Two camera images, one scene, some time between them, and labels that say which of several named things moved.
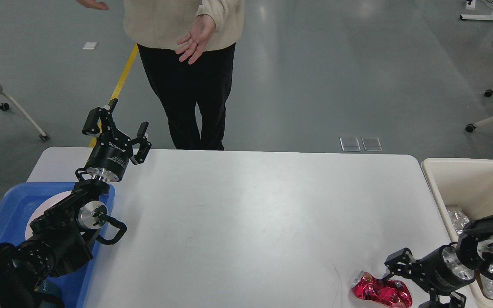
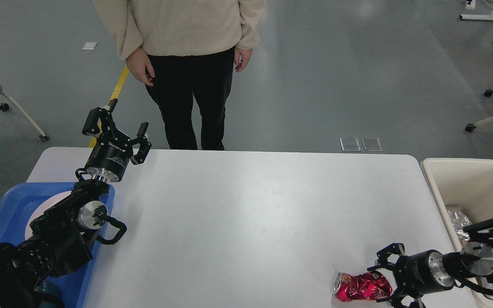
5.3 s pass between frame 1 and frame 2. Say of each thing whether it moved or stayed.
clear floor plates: stayed
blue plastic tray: stayed
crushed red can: moved
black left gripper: stayed
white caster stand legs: stayed
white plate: stayed
